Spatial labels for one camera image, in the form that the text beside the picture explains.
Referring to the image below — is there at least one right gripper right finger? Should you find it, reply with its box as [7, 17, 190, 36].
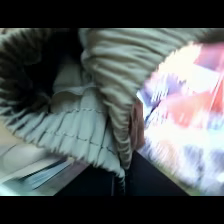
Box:
[125, 150, 188, 197]

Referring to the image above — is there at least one pale green sweatshirt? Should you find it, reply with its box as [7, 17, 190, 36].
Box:
[0, 28, 224, 183]

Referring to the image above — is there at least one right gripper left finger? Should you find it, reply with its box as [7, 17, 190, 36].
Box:
[54, 163, 126, 197]

